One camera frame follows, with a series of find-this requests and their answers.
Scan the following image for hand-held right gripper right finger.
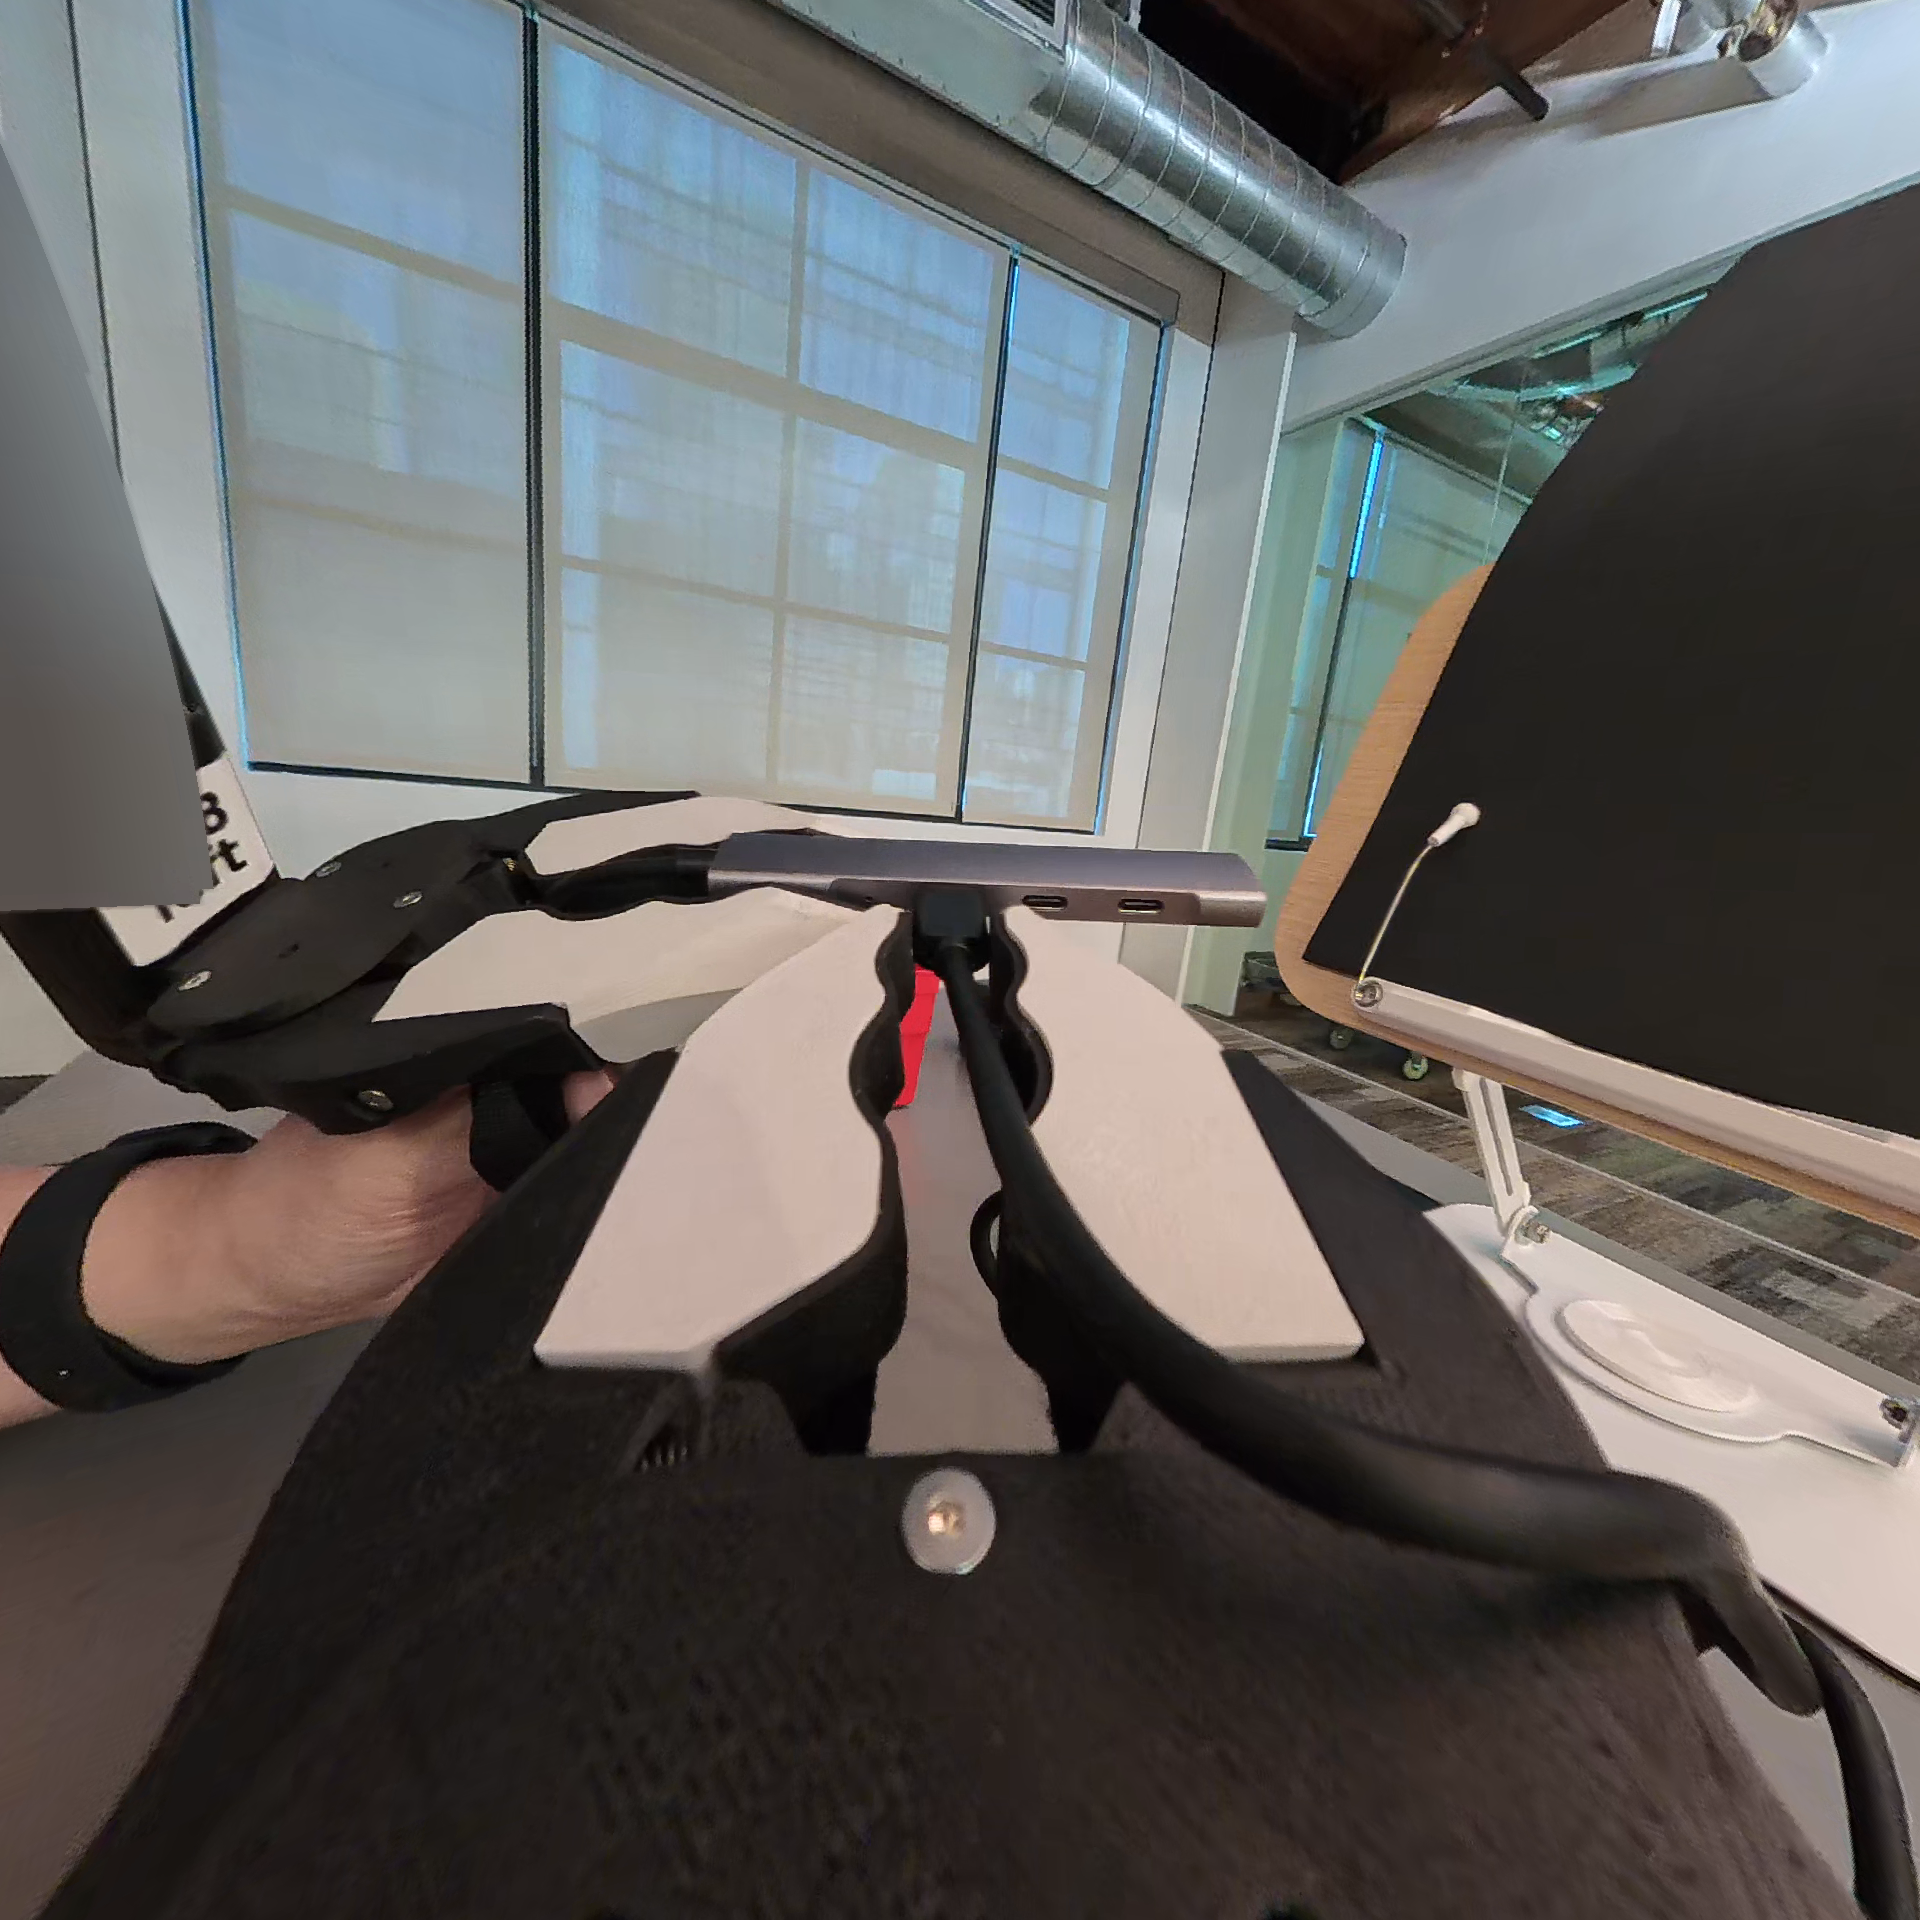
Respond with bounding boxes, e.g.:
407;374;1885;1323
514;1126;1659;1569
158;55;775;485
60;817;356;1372
989;914;1369;1368

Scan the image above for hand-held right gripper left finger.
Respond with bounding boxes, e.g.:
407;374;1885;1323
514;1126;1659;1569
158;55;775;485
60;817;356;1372
528;908;912;1375

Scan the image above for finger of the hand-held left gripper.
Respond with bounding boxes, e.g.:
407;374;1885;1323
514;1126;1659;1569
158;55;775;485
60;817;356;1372
365;876;863;1057
516;792;863;891

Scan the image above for grey usb hub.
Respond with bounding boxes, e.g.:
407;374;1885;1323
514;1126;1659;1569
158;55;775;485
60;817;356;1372
703;832;1271;936

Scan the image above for black usb-c cable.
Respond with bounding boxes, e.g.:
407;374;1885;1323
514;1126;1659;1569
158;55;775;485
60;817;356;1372
906;889;1914;1884

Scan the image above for person's left hand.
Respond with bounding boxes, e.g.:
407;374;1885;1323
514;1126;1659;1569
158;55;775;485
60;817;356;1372
240;1068;619;1361

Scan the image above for red plastic bin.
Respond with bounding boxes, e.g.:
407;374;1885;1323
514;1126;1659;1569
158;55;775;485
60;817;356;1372
891;966;951;1112

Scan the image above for black wrist watch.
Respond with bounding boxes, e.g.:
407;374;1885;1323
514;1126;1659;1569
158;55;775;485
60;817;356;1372
0;1123;270;1416

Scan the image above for large window with blinds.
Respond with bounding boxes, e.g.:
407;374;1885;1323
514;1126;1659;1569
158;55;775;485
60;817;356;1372
186;0;1171;830

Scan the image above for wooden board with black panel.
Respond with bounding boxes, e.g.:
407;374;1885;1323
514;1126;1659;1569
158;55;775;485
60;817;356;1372
1295;186;1920;1248

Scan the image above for silver ventilation ducts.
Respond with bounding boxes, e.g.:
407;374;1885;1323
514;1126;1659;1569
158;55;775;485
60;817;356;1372
1025;0;1411;340

